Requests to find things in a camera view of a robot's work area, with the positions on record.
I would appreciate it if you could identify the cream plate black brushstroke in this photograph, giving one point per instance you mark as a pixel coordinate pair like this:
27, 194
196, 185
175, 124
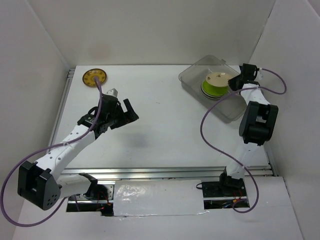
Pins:
211, 92

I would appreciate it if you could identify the yellow patterned plate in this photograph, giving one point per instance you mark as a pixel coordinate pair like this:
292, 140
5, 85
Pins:
93, 75

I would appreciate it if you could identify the lime green plate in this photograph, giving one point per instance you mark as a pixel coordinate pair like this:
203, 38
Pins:
220, 89

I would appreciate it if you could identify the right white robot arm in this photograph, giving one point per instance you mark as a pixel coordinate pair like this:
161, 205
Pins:
256, 127

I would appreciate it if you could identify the aluminium front rail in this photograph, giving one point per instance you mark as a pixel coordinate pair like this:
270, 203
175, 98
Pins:
156, 173

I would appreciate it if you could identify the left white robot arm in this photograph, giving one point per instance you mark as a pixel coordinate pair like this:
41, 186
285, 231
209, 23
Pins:
41, 182

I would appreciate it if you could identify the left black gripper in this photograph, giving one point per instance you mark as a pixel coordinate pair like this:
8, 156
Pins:
130, 115

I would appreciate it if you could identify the clear plastic bin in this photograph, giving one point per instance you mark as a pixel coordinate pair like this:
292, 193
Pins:
191, 79

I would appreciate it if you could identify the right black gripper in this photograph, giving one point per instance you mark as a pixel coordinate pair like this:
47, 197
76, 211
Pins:
231, 82

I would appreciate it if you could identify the cream floral plate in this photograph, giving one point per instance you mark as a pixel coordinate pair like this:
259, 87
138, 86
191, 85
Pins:
218, 79

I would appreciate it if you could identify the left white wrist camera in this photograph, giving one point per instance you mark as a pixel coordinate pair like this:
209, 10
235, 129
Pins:
112, 92

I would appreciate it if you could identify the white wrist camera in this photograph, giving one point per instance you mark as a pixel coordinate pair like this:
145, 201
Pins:
112, 92
259, 75

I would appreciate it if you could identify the white foil cover panel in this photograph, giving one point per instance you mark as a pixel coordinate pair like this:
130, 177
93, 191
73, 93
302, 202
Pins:
157, 198

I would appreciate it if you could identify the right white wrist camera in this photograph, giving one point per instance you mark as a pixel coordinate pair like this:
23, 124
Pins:
259, 75

